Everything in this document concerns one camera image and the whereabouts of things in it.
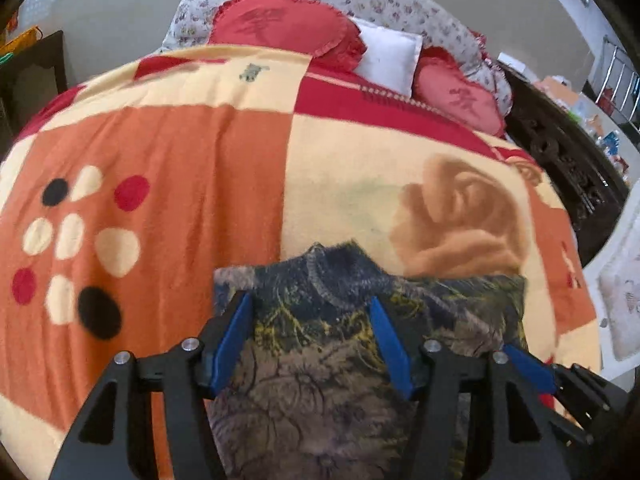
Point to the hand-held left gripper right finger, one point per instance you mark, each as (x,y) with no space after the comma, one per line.
(392,355)

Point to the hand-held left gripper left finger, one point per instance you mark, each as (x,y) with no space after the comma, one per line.
(232,345)

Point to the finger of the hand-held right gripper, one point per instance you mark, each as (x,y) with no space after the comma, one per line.
(530,367)

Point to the dark floral patterned shirt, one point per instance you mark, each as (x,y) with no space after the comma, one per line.
(310,395)

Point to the white ornate chair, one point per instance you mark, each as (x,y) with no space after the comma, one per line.
(620,285)

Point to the red orange patchwork blanket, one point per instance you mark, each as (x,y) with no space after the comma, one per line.
(200,160)

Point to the dark carved wooden cabinet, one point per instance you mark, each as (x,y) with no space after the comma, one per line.
(565,160)

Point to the pile of assorted packets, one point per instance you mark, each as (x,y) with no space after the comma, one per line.
(595,120)

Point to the small red heart pillow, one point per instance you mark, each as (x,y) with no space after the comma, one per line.
(460,95)

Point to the white square pillow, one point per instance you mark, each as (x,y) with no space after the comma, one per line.
(390,57)

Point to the white paper sheet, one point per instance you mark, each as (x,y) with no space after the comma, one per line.
(511,62)

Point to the red ruffled cloth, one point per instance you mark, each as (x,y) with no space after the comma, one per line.
(484,50)

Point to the large red heart pillow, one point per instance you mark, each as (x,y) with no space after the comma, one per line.
(280,25)

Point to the dark wooden side table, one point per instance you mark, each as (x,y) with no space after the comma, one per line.
(30,90)

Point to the orange bag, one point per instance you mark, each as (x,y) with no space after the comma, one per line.
(20,42)

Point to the metal rail rack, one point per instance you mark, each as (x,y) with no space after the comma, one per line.
(617,85)

